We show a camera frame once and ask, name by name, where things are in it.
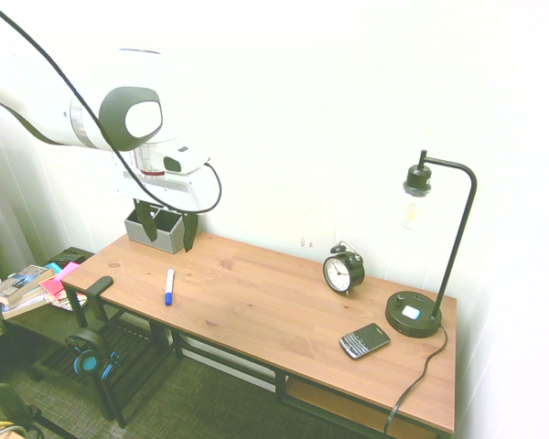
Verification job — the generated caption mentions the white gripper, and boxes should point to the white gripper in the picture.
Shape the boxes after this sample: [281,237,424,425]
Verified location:
[112,153,217,255]

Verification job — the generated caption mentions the grey compartment desk holder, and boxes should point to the grey compartment desk holder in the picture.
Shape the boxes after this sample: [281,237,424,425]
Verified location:
[124,204,202,255]

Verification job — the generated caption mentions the black headphone hook clamp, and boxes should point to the black headphone hook clamp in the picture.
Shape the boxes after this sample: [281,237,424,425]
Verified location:
[76,275,115,333]

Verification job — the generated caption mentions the pink sticky note pad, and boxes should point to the pink sticky note pad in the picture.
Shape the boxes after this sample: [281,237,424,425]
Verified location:
[38,261,81,296]

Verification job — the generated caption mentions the wooden desk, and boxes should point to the wooden desk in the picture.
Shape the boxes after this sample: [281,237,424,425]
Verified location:
[61,282,454,439]

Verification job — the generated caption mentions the striped patterned magazine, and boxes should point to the striped patterned magazine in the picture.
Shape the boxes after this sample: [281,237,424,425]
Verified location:
[43,287,89,313]

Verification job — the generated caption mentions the grey cover paperback book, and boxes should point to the grey cover paperback book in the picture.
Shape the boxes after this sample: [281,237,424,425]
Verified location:
[0,263,56,304]

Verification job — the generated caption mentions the black and blue headphones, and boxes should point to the black and blue headphones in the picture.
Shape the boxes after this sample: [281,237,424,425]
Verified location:
[64,319,121,381]

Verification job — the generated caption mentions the thick tan-edged book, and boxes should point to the thick tan-edged book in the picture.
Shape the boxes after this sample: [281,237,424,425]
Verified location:
[0,292,48,321]

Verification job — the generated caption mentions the black twin-bell alarm clock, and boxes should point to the black twin-bell alarm clock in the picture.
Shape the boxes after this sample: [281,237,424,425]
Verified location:
[322,241,366,296]

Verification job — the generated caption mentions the black slatted side bench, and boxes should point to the black slatted side bench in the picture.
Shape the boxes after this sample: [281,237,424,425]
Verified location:
[0,246,170,429]

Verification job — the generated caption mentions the black keypad phone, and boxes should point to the black keypad phone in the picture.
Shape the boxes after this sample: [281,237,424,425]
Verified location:
[339,322,392,361]

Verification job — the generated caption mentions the light wooden lower shelf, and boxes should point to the light wooden lower shelf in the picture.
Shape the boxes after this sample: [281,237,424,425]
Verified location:
[285,377,440,439]

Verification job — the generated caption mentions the black desk lamp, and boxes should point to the black desk lamp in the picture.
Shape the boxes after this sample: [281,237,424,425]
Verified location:
[384,149,479,339]

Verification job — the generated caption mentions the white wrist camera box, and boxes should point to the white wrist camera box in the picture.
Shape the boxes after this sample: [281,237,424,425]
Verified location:
[160,142,211,176]

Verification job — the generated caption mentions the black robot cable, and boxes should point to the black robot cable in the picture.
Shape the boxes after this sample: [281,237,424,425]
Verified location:
[0,0,223,216]

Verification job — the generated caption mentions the black lamp power cable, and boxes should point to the black lamp power cable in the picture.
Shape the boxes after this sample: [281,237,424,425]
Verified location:
[382,322,449,435]

